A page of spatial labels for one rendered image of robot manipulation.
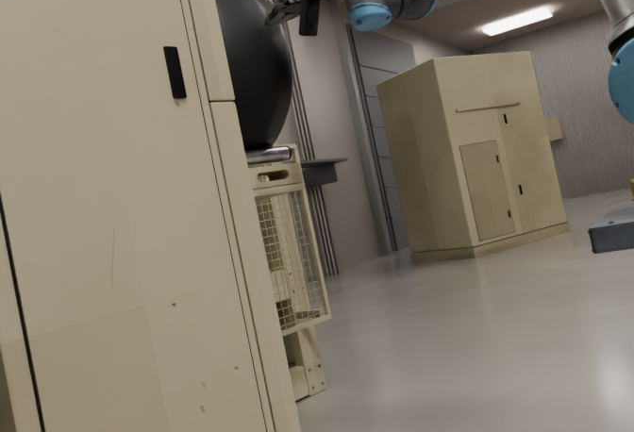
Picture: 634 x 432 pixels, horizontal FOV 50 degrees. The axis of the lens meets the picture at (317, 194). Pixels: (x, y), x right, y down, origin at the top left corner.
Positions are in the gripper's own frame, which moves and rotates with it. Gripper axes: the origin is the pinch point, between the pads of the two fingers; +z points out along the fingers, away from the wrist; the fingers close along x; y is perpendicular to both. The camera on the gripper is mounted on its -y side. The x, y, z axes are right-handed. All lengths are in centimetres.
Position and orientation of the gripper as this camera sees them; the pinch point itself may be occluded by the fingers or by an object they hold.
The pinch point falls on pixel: (269, 24)
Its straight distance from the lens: 184.5
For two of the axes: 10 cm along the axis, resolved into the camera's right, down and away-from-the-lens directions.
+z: -6.6, 2.8, 6.9
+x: -6.9, 1.2, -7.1
